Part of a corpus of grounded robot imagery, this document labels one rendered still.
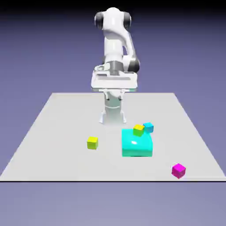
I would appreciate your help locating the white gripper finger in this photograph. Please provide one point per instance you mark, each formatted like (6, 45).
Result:
(120, 95)
(107, 96)

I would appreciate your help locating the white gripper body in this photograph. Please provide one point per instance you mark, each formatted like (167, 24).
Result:
(113, 83)

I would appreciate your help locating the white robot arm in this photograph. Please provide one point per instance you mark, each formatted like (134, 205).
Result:
(114, 35)

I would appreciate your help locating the small yellow cube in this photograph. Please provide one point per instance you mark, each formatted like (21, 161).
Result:
(138, 130)
(92, 143)

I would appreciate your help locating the small blue cube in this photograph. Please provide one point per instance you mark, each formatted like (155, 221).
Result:
(149, 127)

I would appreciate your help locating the small magenta cube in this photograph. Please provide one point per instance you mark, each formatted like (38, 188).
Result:
(178, 171)

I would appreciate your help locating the large cyan box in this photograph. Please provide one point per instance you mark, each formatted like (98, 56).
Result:
(136, 146)

